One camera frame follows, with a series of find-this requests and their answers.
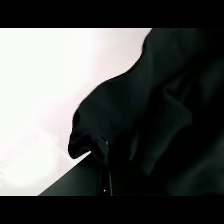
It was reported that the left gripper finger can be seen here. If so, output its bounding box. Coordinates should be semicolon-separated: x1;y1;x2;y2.
39;141;108;197

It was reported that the black garment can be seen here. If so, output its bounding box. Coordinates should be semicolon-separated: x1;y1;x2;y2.
67;27;224;197

